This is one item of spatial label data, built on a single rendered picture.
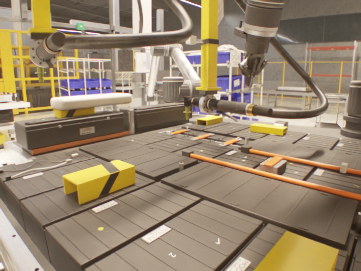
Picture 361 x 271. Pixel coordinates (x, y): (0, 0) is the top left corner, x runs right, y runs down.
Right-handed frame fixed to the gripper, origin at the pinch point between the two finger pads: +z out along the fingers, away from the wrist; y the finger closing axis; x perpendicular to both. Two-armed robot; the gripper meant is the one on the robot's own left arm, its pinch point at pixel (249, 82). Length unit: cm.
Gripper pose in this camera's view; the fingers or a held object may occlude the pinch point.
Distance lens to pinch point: 90.9
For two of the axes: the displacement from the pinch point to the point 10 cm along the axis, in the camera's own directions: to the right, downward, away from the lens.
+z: -0.5, 8.2, 5.8
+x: -5.6, -5.0, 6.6
